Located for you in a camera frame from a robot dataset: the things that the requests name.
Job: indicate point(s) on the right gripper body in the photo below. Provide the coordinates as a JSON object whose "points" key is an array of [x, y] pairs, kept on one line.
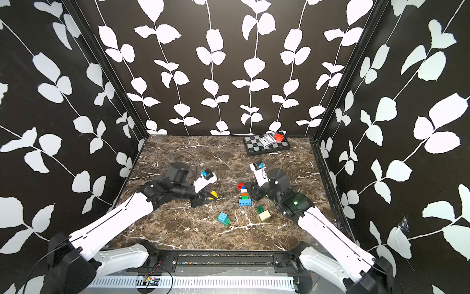
{"points": [[265, 193]]}

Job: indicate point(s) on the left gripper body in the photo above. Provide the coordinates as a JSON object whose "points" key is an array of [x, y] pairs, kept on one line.
{"points": [[187, 191]]}

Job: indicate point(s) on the yellow lego brick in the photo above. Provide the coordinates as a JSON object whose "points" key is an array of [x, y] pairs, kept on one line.
{"points": [[213, 196]]}

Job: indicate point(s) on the long blue lego brick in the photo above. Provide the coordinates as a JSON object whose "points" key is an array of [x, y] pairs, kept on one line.
{"points": [[245, 202]]}

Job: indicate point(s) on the cyan lego brick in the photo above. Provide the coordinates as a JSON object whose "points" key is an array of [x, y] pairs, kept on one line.
{"points": [[222, 216]]}

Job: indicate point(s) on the long green lego brick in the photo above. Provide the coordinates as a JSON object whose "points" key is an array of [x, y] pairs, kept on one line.
{"points": [[225, 221]]}

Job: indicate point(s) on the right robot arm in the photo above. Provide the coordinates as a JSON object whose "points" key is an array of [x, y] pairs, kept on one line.
{"points": [[347, 266]]}

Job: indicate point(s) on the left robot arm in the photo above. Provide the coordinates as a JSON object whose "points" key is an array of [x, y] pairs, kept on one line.
{"points": [[74, 261]]}

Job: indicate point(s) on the dark green lego brick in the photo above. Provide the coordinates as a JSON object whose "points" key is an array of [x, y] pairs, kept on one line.
{"points": [[260, 209]]}

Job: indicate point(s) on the cream lego brick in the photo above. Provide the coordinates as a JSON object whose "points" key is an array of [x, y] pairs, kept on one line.
{"points": [[265, 215]]}

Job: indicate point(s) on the black white chessboard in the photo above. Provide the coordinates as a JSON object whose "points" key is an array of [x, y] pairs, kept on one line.
{"points": [[253, 147]]}

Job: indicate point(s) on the playing card deck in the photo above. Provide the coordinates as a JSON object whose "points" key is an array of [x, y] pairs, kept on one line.
{"points": [[267, 140]]}

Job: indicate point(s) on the red block on chessboard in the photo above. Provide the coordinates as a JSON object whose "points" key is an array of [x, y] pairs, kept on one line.
{"points": [[279, 137]]}

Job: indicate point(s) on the white perforated strip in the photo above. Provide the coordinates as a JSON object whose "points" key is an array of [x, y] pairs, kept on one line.
{"points": [[202, 282]]}

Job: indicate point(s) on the small circuit board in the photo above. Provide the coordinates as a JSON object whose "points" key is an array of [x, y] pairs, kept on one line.
{"points": [[148, 282]]}

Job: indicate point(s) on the black mounting rail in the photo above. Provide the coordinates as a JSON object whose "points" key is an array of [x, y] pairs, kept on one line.
{"points": [[280, 261]]}

